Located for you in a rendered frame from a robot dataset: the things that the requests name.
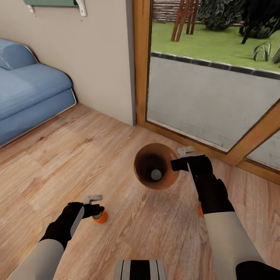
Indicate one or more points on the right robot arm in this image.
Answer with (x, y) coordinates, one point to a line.
(234, 255)

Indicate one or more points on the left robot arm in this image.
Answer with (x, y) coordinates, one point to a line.
(43, 260)

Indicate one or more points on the robot trunk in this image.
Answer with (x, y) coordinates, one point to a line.
(140, 269)

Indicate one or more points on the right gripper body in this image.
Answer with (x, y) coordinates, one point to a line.
(177, 164)

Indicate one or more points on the door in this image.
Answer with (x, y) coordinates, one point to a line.
(207, 75)

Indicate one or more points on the sofa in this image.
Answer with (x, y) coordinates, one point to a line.
(30, 93)

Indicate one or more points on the trash can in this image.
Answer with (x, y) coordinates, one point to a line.
(157, 155)

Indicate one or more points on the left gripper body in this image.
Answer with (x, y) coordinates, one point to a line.
(93, 210)

